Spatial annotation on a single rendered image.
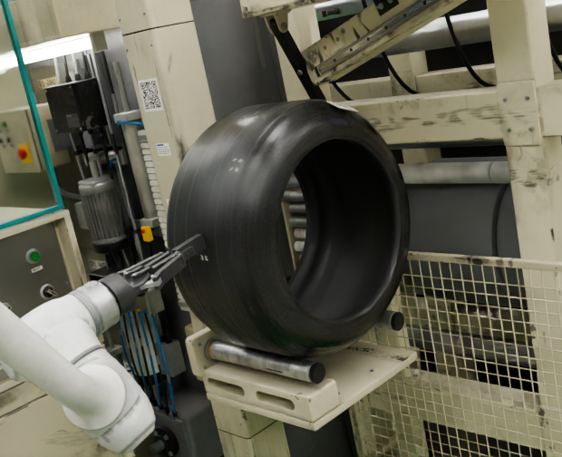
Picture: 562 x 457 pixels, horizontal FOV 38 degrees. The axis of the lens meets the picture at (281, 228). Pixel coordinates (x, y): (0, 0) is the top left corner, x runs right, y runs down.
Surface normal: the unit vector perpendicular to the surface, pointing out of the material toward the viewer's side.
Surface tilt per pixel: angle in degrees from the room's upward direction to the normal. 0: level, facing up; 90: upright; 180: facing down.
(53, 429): 90
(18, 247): 90
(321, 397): 90
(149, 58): 90
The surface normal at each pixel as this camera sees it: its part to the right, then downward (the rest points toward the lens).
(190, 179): -0.67, -0.34
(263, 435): 0.69, 0.04
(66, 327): 0.40, -0.50
